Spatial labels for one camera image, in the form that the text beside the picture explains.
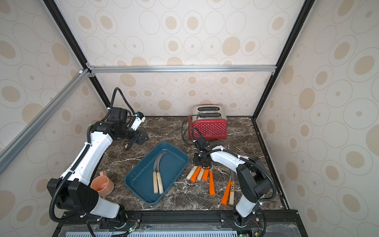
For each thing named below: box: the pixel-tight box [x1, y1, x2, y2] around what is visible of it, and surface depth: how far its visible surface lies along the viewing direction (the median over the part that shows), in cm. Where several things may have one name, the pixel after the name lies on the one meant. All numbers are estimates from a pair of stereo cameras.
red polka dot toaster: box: [187, 104, 228, 140], surface depth 99 cm
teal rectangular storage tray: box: [124, 141, 190, 205], surface depth 91 cm
